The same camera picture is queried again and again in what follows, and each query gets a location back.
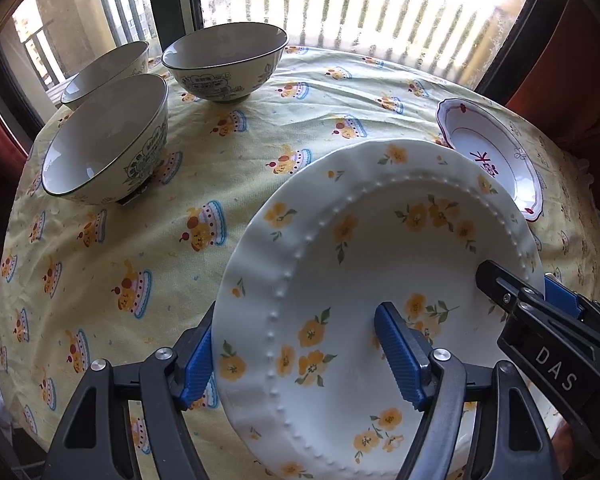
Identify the cream bowl green cartoon print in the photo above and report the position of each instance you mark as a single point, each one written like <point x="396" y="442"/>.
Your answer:
<point x="110" y="67"/>
<point x="225" y="50"/>
<point x="100" y="145"/>

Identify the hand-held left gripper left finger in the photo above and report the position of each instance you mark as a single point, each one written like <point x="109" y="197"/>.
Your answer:
<point x="197" y="360"/>

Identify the red curtain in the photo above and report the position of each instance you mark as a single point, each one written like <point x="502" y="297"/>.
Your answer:
<point x="0" y="120"/>
<point x="575" y="75"/>

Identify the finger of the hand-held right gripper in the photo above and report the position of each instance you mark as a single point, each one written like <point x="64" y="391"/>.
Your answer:
<point x="500" y="282"/>
<point x="562" y="295"/>

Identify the white balcony railing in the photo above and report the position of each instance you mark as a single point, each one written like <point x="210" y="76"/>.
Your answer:
<point x="380" y="5"/>

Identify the dark balcony railing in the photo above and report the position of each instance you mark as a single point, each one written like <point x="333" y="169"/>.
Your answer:
<point x="125" y="5"/>

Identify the white plate yellow flower print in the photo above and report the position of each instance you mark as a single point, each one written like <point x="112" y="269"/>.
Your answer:
<point x="360" y="240"/>

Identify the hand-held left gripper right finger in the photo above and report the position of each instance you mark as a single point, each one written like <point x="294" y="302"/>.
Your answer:
<point x="397" y="355"/>

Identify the white plate red trim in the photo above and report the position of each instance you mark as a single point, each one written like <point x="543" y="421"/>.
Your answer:
<point x="480" y="135"/>

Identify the yellow cake print tablecloth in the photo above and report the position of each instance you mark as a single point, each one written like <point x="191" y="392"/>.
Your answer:
<point x="180" y="270"/>

